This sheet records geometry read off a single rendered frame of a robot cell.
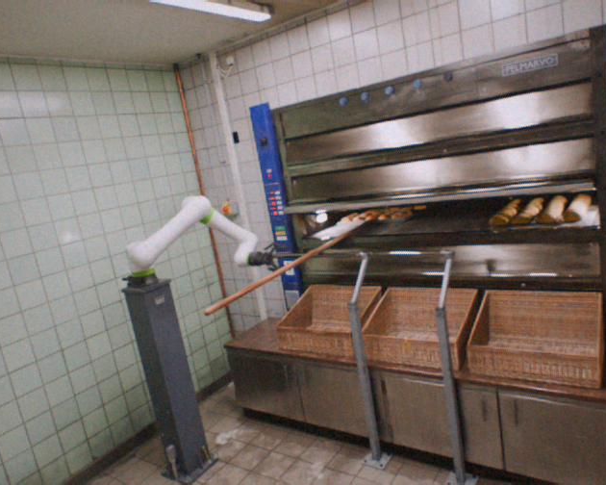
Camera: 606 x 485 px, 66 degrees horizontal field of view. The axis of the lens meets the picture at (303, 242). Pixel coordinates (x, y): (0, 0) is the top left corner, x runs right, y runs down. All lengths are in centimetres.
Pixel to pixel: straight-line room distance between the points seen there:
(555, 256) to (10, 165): 301
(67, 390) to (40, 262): 80
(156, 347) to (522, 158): 222
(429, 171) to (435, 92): 43
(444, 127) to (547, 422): 155
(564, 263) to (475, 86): 102
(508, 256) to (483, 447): 100
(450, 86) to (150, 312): 206
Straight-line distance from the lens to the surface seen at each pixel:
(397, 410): 277
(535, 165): 267
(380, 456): 298
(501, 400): 251
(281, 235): 340
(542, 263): 277
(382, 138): 290
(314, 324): 336
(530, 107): 267
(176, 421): 302
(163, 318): 283
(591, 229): 270
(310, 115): 317
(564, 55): 266
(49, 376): 326
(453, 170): 277
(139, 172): 355
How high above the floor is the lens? 178
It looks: 11 degrees down
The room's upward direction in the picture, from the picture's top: 10 degrees counter-clockwise
